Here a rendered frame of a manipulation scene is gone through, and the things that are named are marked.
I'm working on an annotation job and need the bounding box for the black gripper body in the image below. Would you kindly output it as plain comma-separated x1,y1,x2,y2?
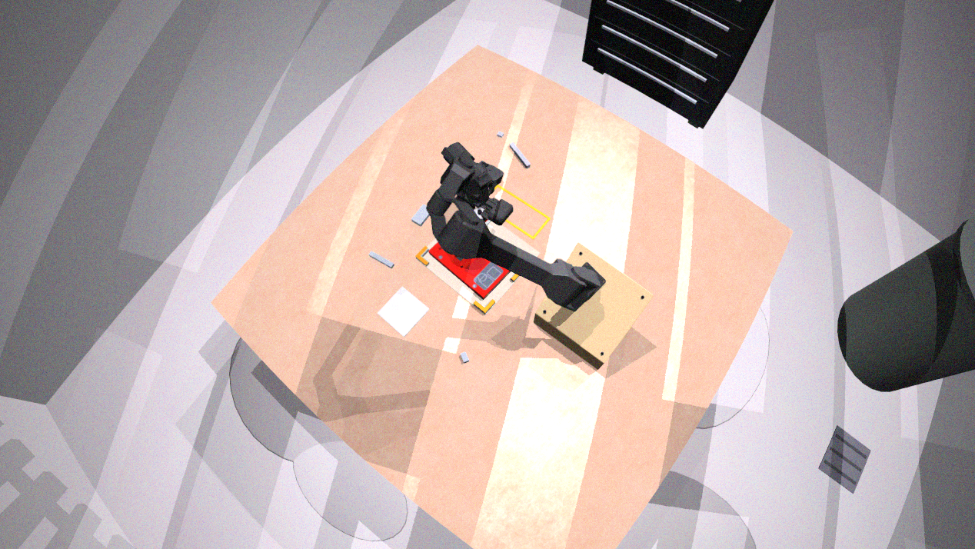
455,181,514,226

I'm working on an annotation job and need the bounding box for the white square tile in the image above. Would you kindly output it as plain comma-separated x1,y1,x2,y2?
378,287,430,337

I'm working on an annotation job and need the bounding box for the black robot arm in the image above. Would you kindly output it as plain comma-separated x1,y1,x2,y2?
426,141,606,311

